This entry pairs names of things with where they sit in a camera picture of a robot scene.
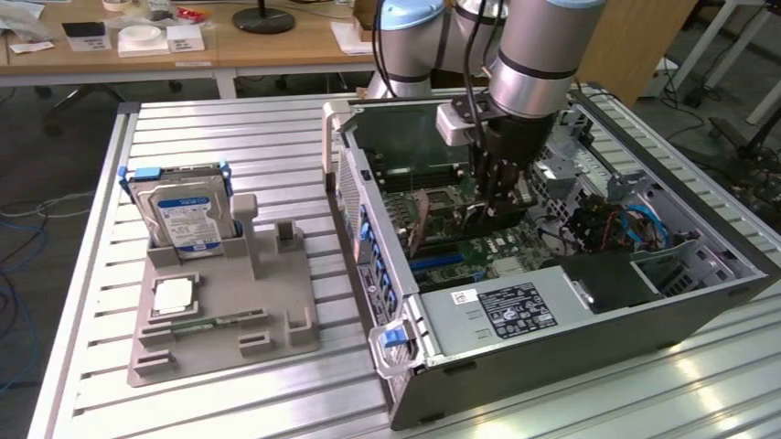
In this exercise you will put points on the blue expansion slot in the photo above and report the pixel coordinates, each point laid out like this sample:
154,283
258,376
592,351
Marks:
442,260

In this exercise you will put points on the plain white box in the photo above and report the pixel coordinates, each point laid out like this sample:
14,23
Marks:
183,43

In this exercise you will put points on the red small packet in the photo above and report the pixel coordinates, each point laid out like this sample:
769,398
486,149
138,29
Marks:
190,16

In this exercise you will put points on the wooden desk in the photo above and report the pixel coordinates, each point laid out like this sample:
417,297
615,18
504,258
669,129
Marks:
91,59

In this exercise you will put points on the black round lamp base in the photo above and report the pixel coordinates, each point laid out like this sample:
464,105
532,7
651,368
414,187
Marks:
263,22

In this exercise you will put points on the hard disk with blue caddy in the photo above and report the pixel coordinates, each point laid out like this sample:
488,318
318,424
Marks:
183,219

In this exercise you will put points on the brown cardboard box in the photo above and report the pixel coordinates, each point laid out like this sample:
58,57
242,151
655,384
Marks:
365,13

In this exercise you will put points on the beige tape roll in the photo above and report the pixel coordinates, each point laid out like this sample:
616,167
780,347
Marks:
113,5

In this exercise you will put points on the grey open PC case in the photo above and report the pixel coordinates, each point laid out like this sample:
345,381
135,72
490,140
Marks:
549,366

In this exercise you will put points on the grey power supply unit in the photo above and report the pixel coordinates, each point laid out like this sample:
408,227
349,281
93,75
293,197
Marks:
452,329

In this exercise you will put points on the silver disk bay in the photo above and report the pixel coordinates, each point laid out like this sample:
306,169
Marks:
689,256

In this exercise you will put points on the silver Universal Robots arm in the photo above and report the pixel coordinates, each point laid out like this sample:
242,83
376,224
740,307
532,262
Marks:
530,68

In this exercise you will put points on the green RAM stick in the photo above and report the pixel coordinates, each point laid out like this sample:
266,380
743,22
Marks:
202,324

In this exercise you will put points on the dark small object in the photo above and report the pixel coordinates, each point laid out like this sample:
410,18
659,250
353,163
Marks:
161,16

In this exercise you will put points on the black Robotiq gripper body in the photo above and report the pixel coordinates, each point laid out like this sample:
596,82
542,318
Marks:
518,137

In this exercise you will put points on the white electrical box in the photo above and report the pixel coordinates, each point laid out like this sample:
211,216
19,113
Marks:
663,78

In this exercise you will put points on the black Nvidia graphics card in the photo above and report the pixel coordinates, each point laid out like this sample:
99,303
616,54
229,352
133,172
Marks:
445,224

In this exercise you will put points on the black stand base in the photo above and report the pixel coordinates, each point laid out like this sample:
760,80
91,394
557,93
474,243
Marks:
729,130

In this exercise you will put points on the white paper label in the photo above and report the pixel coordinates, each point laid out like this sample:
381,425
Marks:
31,46

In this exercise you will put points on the blue case latch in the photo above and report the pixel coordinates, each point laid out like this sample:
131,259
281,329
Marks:
392,340

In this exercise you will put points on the white booklet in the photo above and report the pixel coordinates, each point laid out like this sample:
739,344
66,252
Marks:
350,41

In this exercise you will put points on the white box with black top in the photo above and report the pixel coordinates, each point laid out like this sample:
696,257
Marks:
89,41

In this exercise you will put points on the silver chipset heat sink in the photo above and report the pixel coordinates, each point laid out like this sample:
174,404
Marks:
506,267

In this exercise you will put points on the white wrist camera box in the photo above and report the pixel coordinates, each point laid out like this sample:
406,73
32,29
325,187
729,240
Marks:
454,125

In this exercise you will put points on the grey parts rack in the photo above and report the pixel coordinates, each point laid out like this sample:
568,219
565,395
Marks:
231,297

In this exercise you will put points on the black RAM slot bank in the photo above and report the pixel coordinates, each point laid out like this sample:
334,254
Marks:
421,176

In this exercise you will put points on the white box with round hollow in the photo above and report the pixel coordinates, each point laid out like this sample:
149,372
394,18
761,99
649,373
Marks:
143,46

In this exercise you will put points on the clear plastic bag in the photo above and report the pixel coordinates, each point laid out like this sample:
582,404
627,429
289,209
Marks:
22,20

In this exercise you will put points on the green Dell motherboard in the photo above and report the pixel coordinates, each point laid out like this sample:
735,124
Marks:
513,244

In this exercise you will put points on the black office chair base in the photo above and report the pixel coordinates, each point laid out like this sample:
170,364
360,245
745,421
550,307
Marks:
79,98

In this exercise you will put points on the silver CPU socket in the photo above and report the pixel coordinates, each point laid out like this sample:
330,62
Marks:
441,197

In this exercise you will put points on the wooden cabinet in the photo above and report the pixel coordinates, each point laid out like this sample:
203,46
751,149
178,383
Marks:
641,46

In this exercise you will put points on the silver CPU chip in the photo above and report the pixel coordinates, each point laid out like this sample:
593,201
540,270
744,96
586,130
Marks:
173,297

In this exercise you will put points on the silver perforated drive cage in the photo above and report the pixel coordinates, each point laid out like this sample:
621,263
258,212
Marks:
568,183

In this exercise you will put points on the white desk frame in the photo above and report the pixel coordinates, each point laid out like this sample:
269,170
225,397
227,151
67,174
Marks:
764,107

